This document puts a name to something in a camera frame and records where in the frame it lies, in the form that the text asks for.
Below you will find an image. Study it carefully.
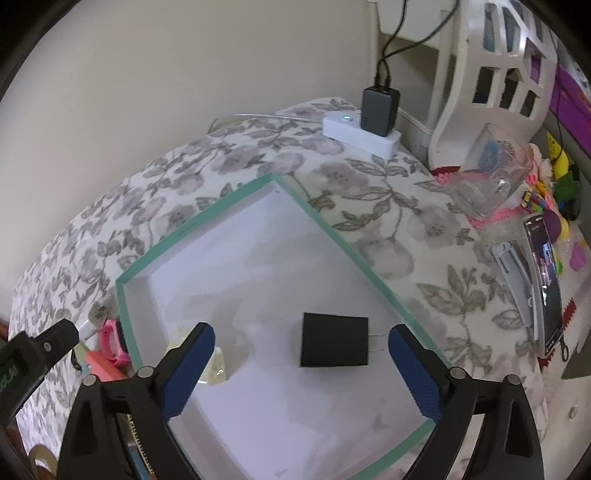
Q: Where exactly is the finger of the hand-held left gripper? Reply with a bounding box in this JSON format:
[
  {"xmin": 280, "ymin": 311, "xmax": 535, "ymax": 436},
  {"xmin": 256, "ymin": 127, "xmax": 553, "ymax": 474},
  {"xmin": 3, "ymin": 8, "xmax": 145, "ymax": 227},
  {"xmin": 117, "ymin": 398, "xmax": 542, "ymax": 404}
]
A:
[{"xmin": 25, "ymin": 318, "xmax": 80, "ymax": 370}]

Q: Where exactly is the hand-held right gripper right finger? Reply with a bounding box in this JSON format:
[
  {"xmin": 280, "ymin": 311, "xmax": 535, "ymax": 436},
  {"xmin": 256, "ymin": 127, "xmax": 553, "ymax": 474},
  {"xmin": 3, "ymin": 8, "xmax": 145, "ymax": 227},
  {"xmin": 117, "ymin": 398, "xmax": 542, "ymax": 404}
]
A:
[{"xmin": 388, "ymin": 324, "xmax": 543, "ymax": 480}]

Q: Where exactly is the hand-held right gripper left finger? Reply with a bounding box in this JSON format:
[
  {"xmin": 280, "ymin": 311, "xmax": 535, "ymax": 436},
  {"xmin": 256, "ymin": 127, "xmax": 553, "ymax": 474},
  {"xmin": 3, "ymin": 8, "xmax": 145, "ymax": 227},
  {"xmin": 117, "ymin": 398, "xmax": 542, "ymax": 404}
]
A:
[{"xmin": 58, "ymin": 322, "xmax": 217, "ymax": 480}]

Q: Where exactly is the small clear bottle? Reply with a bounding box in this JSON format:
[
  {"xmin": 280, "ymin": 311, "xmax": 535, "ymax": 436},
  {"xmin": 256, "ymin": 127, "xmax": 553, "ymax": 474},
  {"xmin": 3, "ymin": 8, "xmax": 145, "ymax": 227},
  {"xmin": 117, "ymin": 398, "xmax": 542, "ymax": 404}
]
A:
[{"xmin": 166, "ymin": 330, "xmax": 229, "ymax": 386}]

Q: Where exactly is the coral pink clip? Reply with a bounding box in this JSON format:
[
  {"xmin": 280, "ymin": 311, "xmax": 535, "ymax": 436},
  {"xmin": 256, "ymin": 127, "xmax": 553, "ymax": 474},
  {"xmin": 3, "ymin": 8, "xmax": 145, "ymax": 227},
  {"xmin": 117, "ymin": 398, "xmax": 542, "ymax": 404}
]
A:
[{"xmin": 82, "ymin": 351, "xmax": 122, "ymax": 384}]

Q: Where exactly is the pink ring toy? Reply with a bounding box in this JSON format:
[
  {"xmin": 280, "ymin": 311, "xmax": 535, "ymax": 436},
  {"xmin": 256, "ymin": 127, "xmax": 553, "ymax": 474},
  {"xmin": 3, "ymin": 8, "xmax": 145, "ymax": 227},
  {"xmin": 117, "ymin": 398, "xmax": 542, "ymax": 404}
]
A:
[{"xmin": 100, "ymin": 318, "xmax": 131, "ymax": 367}]

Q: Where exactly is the black charger adapter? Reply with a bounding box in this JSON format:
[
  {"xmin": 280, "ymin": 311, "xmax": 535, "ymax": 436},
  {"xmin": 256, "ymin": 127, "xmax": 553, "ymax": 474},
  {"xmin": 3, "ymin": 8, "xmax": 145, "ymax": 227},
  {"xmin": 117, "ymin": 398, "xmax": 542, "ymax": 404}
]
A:
[{"xmin": 299, "ymin": 312, "xmax": 385, "ymax": 368}]

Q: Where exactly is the teal-rimmed white box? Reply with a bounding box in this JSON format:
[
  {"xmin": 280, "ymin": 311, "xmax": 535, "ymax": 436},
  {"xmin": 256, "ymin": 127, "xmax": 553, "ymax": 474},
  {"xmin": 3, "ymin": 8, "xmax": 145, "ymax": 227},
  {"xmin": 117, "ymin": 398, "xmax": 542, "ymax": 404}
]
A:
[{"xmin": 115, "ymin": 173, "xmax": 455, "ymax": 480}]

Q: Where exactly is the beige tape roll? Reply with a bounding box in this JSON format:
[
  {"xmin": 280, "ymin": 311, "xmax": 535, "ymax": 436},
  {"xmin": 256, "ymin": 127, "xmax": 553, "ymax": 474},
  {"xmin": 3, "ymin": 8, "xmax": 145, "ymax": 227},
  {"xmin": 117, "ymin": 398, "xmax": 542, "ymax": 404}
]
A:
[{"xmin": 28, "ymin": 445, "xmax": 61, "ymax": 480}]

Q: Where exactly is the white stapler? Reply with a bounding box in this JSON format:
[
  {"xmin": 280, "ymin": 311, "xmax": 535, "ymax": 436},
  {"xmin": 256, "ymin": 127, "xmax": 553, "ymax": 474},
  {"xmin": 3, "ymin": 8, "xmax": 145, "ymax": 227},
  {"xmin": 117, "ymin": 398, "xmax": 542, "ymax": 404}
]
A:
[{"xmin": 491, "ymin": 241, "xmax": 539, "ymax": 342}]

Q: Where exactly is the black smartphone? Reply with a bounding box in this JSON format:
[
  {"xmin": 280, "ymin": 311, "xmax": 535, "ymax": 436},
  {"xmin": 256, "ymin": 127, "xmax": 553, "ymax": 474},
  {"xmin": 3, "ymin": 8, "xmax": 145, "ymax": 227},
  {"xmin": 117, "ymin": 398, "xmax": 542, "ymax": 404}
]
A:
[{"xmin": 523, "ymin": 213, "xmax": 566, "ymax": 356}]

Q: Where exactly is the pink knitted mat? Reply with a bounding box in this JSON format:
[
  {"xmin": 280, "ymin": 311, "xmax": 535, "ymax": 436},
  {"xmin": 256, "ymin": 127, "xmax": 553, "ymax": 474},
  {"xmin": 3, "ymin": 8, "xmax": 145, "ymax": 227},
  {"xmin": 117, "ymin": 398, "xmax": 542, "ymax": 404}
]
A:
[{"xmin": 429, "ymin": 166, "xmax": 527, "ymax": 229}]

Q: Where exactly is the clear plastic cup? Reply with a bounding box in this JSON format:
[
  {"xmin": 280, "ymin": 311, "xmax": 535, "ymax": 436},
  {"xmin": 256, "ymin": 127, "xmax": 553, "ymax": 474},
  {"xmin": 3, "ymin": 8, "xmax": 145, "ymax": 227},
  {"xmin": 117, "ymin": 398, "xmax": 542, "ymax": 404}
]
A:
[{"xmin": 450, "ymin": 122, "xmax": 536, "ymax": 220}]

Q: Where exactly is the purple ball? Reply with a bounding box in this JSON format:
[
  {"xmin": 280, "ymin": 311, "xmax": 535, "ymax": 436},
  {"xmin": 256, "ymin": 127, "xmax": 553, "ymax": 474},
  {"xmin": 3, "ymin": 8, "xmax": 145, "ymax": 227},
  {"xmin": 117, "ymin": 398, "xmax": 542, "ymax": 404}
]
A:
[{"xmin": 545, "ymin": 215, "xmax": 571, "ymax": 241}]

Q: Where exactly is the grey floral tablecloth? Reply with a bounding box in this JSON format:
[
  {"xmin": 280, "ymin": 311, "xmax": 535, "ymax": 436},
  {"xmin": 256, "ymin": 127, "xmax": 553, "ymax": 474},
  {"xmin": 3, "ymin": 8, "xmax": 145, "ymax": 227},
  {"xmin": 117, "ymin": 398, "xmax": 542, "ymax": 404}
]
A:
[{"xmin": 9, "ymin": 97, "xmax": 550, "ymax": 480}]

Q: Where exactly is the green toy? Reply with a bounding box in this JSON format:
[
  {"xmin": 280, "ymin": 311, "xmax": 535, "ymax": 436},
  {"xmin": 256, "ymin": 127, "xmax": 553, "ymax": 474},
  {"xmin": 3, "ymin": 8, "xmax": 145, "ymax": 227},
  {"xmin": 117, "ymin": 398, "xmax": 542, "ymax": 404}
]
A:
[{"xmin": 554, "ymin": 178, "xmax": 583, "ymax": 204}]

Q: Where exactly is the white power strip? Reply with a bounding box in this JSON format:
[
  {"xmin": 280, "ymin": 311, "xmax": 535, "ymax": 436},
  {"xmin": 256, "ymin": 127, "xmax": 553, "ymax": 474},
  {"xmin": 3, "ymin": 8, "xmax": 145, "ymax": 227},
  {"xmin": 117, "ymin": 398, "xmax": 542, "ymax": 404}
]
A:
[{"xmin": 322, "ymin": 111, "xmax": 402, "ymax": 158}]

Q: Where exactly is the yellow toy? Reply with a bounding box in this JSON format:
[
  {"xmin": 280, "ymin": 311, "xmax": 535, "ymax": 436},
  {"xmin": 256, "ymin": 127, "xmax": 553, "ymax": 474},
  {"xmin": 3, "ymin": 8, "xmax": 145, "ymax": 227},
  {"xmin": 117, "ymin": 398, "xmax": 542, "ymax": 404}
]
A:
[{"xmin": 546, "ymin": 131, "xmax": 573, "ymax": 181}]

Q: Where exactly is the purple box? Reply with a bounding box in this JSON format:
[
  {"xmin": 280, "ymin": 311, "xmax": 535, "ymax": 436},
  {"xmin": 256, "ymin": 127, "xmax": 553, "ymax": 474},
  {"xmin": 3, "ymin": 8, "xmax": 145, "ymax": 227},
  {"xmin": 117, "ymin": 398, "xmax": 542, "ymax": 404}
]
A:
[{"xmin": 549, "ymin": 60, "xmax": 591, "ymax": 121}]

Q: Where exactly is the white plastic laundry basket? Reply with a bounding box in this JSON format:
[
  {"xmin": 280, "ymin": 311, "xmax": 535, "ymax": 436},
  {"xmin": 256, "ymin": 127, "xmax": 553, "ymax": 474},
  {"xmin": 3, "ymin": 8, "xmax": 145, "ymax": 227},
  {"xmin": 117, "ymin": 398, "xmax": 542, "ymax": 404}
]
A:
[{"xmin": 427, "ymin": 0, "xmax": 559, "ymax": 169}]

